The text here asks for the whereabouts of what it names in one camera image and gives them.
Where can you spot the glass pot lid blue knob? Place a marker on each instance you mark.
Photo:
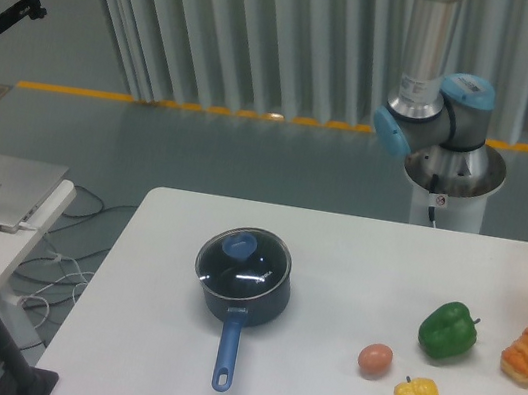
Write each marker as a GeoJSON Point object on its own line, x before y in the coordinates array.
{"type": "Point", "coordinates": [243, 263]}

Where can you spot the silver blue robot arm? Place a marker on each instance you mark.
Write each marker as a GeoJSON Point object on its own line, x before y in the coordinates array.
{"type": "Point", "coordinates": [420, 112]}

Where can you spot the dark blue saucepan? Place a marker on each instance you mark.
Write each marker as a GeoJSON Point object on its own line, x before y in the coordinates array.
{"type": "Point", "coordinates": [235, 315]}

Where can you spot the white corrugated curtain partition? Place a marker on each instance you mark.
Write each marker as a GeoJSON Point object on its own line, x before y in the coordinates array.
{"type": "Point", "coordinates": [332, 62]}

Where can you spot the brown egg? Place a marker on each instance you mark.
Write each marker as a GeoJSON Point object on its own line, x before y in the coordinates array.
{"type": "Point", "coordinates": [375, 360]}

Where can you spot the green bell pepper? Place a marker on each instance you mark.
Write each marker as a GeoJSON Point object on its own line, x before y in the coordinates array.
{"type": "Point", "coordinates": [448, 331]}

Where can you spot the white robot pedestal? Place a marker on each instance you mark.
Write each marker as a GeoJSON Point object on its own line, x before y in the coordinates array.
{"type": "Point", "coordinates": [450, 189]}

